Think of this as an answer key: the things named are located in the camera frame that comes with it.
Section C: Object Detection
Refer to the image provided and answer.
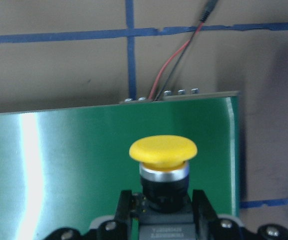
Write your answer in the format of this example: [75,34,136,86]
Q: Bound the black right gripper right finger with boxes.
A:
[192,189,218,240]

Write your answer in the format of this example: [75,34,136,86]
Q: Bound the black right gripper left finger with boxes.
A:
[114,190,133,240]

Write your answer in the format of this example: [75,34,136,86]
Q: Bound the yellow push button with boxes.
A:
[129,135,198,240]

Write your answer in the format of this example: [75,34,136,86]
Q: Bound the green conveyor belt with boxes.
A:
[0,91,239,240]

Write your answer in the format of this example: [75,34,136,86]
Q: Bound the red black conveyor wires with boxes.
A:
[148,0,219,102]

